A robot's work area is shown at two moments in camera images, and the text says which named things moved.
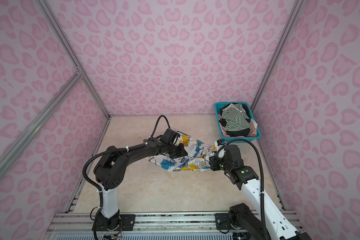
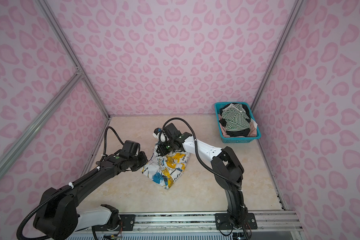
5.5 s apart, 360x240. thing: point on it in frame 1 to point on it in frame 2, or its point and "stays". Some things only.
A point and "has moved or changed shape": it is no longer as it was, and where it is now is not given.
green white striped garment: [235, 118] stays
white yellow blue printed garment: [198, 157] has moved or changed shape
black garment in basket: [236, 133] stays
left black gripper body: [177, 152] to [139, 161]
